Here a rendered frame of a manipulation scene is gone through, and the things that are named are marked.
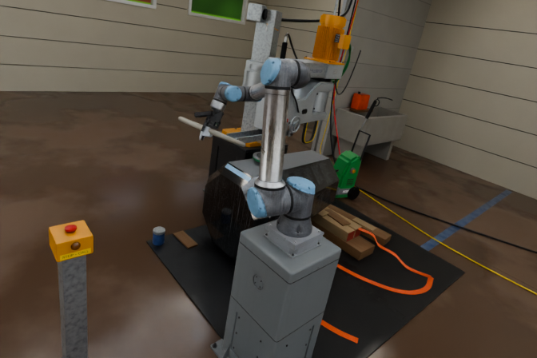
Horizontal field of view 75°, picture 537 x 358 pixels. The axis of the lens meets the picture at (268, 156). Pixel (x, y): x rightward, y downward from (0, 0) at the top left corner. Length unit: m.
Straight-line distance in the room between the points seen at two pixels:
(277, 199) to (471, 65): 6.08
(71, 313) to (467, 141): 6.76
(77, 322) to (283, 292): 0.87
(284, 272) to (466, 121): 6.02
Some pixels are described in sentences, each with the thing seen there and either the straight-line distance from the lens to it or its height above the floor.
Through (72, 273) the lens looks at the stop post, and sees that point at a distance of 1.54.
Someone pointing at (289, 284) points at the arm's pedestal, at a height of 0.79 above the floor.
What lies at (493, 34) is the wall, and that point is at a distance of 7.32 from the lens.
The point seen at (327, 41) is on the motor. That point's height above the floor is 1.86.
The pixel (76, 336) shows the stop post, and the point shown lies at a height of 0.61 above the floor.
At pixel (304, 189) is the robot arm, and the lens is 1.70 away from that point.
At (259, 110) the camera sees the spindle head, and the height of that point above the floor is 1.25.
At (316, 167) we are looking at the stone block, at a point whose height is 0.77.
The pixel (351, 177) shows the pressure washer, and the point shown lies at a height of 0.31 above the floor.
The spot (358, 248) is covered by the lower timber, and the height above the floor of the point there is 0.11.
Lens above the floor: 1.88
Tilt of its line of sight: 20 degrees down
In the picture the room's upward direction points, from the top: 10 degrees clockwise
